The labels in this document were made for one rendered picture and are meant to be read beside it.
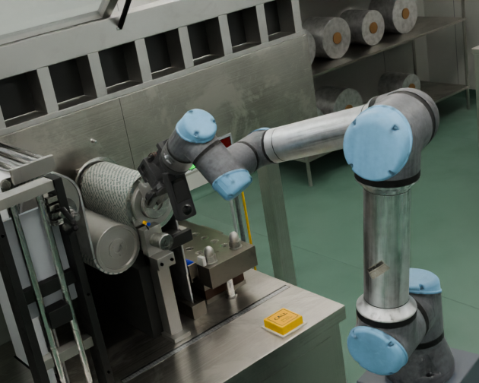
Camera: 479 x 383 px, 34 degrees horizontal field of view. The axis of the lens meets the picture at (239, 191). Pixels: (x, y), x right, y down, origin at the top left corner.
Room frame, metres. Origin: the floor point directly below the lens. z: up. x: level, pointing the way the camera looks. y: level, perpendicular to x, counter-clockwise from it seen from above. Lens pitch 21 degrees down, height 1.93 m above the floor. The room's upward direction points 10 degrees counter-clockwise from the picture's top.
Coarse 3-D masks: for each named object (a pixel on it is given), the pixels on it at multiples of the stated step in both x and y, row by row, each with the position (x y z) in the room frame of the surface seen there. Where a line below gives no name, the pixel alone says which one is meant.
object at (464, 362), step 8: (456, 352) 1.45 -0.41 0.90; (464, 352) 1.45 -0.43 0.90; (456, 360) 1.42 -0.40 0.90; (464, 360) 1.42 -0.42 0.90; (472, 360) 1.41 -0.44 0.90; (456, 368) 1.40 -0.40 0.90; (464, 368) 1.39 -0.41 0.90; (472, 368) 1.39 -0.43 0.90; (368, 376) 1.42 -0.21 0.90; (376, 376) 1.42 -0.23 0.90; (384, 376) 1.41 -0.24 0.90; (456, 376) 1.37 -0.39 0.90; (464, 376) 1.37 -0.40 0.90; (472, 376) 1.39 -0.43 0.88
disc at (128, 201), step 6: (138, 180) 1.76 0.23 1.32; (132, 186) 1.75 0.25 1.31; (132, 192) 1.75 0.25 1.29; (126, 198) 1.74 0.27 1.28; (132, 198) 1.75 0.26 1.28; (126, 204) 1.74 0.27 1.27; (126, 210) 1.74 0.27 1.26; (132, 210) 1.74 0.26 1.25; (132, 216) 1.74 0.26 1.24; (168, 216) 1.80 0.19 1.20; (132, 222) 1.74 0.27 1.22; (138, 222) 1.75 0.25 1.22; (162, 222) 1.79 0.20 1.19; (138, 228) 1.75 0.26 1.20
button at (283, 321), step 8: (280, 312) 1.71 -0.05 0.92; (288, 312) 1.70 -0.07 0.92; (264, 320) 1.69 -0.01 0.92; (272, 320) 1.68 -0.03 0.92; (280, 320) 1.68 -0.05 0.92; (288, 320) 1.67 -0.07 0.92; (296, 320) 1.67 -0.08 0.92; (272, 328) 1.67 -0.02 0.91; (280, 328) 1.65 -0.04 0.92; (288, 328) 1.65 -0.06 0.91
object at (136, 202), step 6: (138, 192) 1.75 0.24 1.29; (138, 198) 1.75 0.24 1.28; (132, 204) 1.74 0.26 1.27; (138, 204) 1.75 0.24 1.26; (138, 210) 1.75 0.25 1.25; (168, 210) 1.79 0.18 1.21; (138, 216) 1.74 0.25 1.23; (144, 216) 1.75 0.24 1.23; (162, 216) 1.78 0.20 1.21; (150, 222) 1.76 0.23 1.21
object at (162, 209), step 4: (168, 200) 1.78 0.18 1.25; (160, 204) 1.77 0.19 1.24; (164, 204) 1.78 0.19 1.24; (168, 204) 1.78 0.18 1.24; (144, 208) 1.74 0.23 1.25; (148, 208) 1.75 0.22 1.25; (160, 208) 1.77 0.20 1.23; (164, 208) 1.77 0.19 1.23; (144, 212) 1.74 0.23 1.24; (148, 212) 1.75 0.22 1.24; (152, 212) 1.75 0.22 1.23; (156, 212) 1.76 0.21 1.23; (160, 212) 1.77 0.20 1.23; (164, 212) 1.77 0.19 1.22; (148, 216) 1.75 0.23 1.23; (152, 216) 1.75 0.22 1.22; (156, 216) 1.76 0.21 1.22; (160, 216) 1.76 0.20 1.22
